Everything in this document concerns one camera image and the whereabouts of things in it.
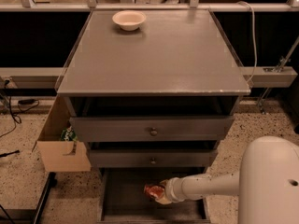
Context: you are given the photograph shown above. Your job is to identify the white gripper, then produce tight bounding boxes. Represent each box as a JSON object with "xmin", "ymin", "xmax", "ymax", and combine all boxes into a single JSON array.
[{"xmin": 155, "ymin": 177, "xmax": 189, "ymax": 205}]

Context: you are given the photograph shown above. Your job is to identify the red coke can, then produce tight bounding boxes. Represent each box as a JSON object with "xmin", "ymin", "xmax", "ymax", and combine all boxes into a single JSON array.
[{"xmin": 144, "ymin": 185, "xmax": 164, "ymax": 200}]

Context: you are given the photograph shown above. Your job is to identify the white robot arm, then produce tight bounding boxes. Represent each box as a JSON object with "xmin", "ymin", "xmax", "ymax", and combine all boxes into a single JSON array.
[{"xmin": 156, "ymin": 136, "xmax": 299, "ymax": 224}]

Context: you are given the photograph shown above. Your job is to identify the brass middle drawer knob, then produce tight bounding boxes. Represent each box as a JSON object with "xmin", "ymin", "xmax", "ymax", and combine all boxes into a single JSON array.
[{"xmin": 150, "ymin": 158, "xmax": 157, "ymax": 165}]

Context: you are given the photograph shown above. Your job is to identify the brass drawer knob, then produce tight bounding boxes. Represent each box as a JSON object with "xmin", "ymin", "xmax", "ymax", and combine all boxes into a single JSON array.
[
  {"xmin": 149, "ymin": 128, "xmax": 158, "ymax": 136},
  {"xmin": 150, "ymin": 158, "xmax": 157, "ymax": 165}
]

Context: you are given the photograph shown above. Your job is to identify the bottom grey open drawer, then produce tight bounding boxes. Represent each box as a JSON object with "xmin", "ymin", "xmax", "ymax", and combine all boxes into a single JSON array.
[{"xmin": 98, "ymin": 167, "xmax": 211, "ymax": 224}]

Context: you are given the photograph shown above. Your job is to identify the brass top drawer knob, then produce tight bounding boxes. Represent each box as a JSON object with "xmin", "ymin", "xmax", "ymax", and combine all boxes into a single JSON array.
[{"xmin": 149, "ymin": 128, "xmax": 158, "ymax": 136}]

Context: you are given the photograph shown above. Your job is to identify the top grey drawer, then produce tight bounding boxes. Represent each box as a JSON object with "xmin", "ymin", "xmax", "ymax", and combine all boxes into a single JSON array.
[{"xmin": 70, "ymin": 116, "xmax": 234, "ymax": 142}]

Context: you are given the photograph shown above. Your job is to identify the middle grey drawer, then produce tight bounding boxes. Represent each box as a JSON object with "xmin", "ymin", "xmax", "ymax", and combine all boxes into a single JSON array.
[{"xmin": 89, "ymin": 149, "xmax": 217, "ymax": 168}]

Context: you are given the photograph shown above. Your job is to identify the grey drawer cabinet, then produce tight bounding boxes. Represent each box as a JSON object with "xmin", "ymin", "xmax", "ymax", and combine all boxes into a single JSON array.
[{"xmin": 55, "ymin": 9, "xmax": 252, "ymax": 224}]

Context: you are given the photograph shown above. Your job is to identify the green chip bag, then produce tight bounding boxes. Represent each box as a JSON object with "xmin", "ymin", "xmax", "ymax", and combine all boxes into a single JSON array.
[{"xmin": 60, "ymin": 127, "xmax": 78, "ymax": 141}]

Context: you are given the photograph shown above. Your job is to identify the cardboard box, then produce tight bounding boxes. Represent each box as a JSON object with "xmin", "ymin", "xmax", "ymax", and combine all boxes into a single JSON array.
[{"xmin": 36, "ymin": 96, "xmax": 91, "ymax": 172}]

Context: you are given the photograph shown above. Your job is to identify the white bowl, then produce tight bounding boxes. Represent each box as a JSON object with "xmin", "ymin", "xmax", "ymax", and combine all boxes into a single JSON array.
[{"xmin": 112, "ymin": 10, "xmax": 146, "ymax": 31}]

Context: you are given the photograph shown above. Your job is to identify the black metal floor frame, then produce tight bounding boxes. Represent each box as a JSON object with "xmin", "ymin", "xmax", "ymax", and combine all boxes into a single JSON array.
[{"xmin": 0, "ymin": 172, "xmax": 57, "ymax": 224}]

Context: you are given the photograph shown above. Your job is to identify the black floor cable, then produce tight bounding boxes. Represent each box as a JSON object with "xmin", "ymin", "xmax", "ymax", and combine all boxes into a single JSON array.
[{"xmin": 0, "ymin": 79, "xmax": 41, "ymax": 139}]

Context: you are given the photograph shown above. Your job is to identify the metal rail beam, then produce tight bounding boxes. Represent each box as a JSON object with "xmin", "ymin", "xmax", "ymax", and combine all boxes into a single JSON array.
[{"xmin": 0, "ymin": 66, "xmax": 298, "ymax": 89}]

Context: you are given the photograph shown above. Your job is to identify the white cable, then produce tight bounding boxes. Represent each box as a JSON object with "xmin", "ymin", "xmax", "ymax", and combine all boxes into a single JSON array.
[{"xmin": 237, "ymin": 1, "xmax": 258, "ymax": 84}]

